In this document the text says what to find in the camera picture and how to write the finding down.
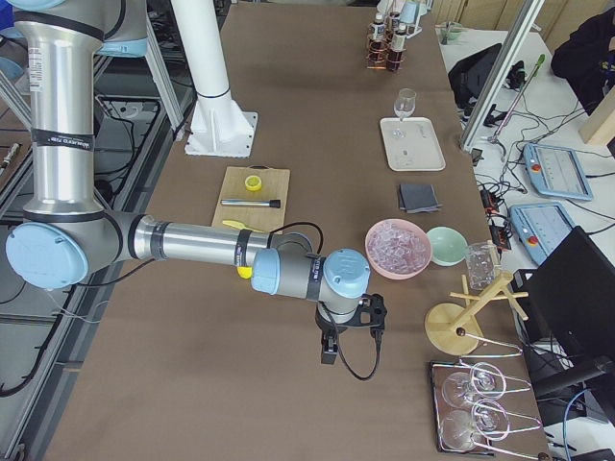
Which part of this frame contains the pink bowl of ice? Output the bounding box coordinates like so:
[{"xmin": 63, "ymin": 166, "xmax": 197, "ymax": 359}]
[{"xmin": 364, "ymin": 219, "xmax": 431, "ymax": 280}]

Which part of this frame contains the green handled grabber stick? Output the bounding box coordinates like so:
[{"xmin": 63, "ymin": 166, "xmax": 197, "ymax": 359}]
[{"xmin": 488, "ymin": 54, "xmax": 546, "ymax": 144}]

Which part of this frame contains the black monitor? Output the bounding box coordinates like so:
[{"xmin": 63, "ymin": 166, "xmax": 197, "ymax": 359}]
[{"xmin": 526, "ymin": 227, "xmax": 614, "ymax": 404}]

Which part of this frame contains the steel muddler black tip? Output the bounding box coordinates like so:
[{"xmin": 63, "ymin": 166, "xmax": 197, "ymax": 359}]
[{"xmin": 219, "ymin": 199, "xmax": 282, "ymax": 208}]

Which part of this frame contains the bamboo cutting board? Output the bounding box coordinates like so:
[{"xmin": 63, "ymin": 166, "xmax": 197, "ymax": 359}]
[{"xmin": 211, "ymin": 166, "xmax": 290, "ymax": 231}]

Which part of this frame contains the black glass tray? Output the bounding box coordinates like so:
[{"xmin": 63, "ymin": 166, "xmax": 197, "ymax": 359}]
[{"xmin": 429, "ymin": 361, "xmax": 495, "ymax": 459}]

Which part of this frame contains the clear wine glass on tray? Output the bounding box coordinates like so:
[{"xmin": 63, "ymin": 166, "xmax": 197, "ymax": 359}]
[{"xmin": 393, "ymin": 88, "xmax": 416, "ymax": 138}]

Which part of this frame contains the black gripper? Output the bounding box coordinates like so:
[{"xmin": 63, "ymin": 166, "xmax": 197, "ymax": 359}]
[{"xmin": 315, "ymin": 294, "xmax": 386, "ymax": 365}]

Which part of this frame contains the cream rabbit serving tray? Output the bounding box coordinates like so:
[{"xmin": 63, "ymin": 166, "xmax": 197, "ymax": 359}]
[{"xmin": 380, "ymin": 117, "xmax": 446, "ymax": 172}]

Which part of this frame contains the grey folded cloth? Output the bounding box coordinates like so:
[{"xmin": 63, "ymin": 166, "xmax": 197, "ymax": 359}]
[{"xmin": 398, "ymin": 183, "xmax": 441, "ymax": 213}]

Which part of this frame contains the green empty bowl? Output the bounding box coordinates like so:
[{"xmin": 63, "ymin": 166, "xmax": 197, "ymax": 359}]
[{"xmin": 427, "ymin": 227, "xmax": 468, "ymax": 267}]

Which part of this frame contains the clear glass jar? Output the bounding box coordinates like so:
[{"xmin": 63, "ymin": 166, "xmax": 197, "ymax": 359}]
[{"xmin": 465, "ymin": 241, "xmax": 500, "ymax": 290}]

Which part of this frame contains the tea bottle white cap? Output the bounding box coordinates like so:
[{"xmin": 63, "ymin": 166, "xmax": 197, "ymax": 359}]
[{"xmin": 386, "ymin": 22, "xmax": 406, "ymax": 72}]

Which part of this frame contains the blue teach pendant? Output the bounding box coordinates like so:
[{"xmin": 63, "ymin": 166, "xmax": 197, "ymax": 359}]
[
  {"xmin": 523, "ymin": 143, "xmax": 594, "ymax": 202},
  {"xmin": 508, "ymin": 202, "xmax": 575, "ymax": 265}
]

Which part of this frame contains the upturned wine glass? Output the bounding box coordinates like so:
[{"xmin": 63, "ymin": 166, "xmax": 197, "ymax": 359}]
[
  {"xmin": 439, "ymin": 400, "xmax": 510, "ymax": 452},
  {"xmin": 441, "ymin": 362, "xmax": 506, "ymax": 409}
]

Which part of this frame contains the half lemon slice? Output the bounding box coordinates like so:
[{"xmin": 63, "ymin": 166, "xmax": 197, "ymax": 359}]
[{"xmin": 244, "ymin": 175, "xmax": 262, "ymax": 192}]

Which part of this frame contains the aluminium frame post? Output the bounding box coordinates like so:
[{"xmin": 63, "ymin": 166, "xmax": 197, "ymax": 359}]
[{"xmin": 459, "ymin": 0, "xmax": 544, "ymax": 153}]

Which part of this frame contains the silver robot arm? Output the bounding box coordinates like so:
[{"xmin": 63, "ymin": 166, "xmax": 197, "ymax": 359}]
[{"xmin": 6, "ymin": 1, "xmax": 386, "ymax": 364}]

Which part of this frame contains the tea bottle in basket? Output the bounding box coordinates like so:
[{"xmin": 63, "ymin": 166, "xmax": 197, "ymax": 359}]
[
  {"xmin": 368, "ymin": 12, "xmax": 385, "ymax": 61},
  {"xmin": 386, "ymin": 10, "xmax": 401, "ymax": 35}
]

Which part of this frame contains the wooden cup tree stand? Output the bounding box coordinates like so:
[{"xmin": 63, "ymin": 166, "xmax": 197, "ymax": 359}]
[{"xmin": 425, "ymin": 265, "xmax": 528, "ymax": 356}]

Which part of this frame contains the yellow lemon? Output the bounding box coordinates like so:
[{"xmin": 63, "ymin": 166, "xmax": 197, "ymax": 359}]
[{"xmin": 236, "ymin": 266, "xmax": 253, "ymax": 279}]

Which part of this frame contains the yellow plastic knife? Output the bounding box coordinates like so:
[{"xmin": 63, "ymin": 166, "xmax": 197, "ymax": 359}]
[{"xmin": 222, "ymin": 220, "xmax": 262, "ymax": 232}]

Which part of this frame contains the white mug rack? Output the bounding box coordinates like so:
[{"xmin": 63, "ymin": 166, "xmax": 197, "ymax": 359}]
[{"xmin": 377, "ymin": 0, "xmax": 431, "ymax": 38}]

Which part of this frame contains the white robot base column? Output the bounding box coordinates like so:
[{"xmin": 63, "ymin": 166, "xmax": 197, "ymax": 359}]
[{"xmin": 172, "ymin": 0, "xmax": 258, "ymax": 158}]

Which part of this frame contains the copper wire bottle basket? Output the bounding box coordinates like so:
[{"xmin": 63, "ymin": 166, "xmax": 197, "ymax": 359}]
[{"xmin": 365, "ymin": 30, "xmax": 406, "ymax": 70}]

